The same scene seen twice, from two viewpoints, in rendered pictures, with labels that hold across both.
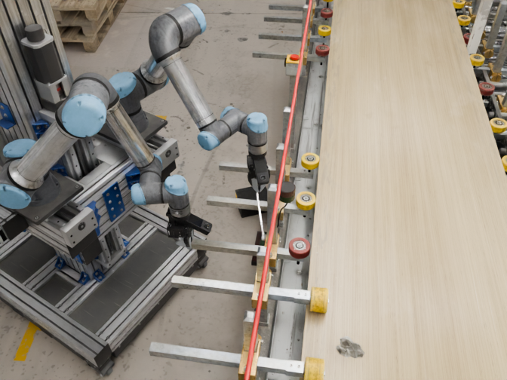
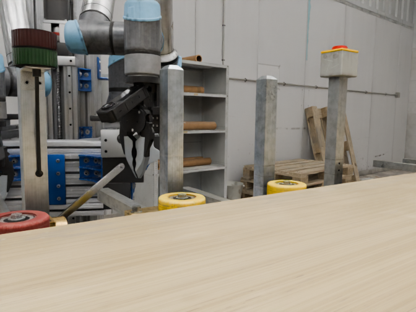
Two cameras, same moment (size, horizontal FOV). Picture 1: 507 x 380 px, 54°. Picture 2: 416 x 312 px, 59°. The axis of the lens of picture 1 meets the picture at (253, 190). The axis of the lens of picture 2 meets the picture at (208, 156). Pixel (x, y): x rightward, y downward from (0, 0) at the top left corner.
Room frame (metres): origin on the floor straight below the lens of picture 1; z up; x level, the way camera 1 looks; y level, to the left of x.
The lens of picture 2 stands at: (1.03, -0.68, 1.05)
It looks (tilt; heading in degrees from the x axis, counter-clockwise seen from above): 6 degrees down; 46
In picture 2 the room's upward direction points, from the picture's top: 1 degrees clockwise
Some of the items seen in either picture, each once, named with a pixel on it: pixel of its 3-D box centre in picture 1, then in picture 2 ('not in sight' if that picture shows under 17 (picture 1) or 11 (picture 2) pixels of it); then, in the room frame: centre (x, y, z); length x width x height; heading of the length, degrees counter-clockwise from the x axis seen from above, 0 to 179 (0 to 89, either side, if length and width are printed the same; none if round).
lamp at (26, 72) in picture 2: (285, 208); (36, 108); (1.23, -0.11, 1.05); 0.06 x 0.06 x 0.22; 80
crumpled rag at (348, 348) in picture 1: (350, 347); not in sight; (0.76, -0.29, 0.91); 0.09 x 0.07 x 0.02; 50
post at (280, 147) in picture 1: (279, 189); (171, 187); (1.48, -0.11, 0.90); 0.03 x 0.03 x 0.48; 80
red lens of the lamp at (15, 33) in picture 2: (287, 189); (34, 41); (1.22, -0.11, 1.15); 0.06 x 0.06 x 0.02
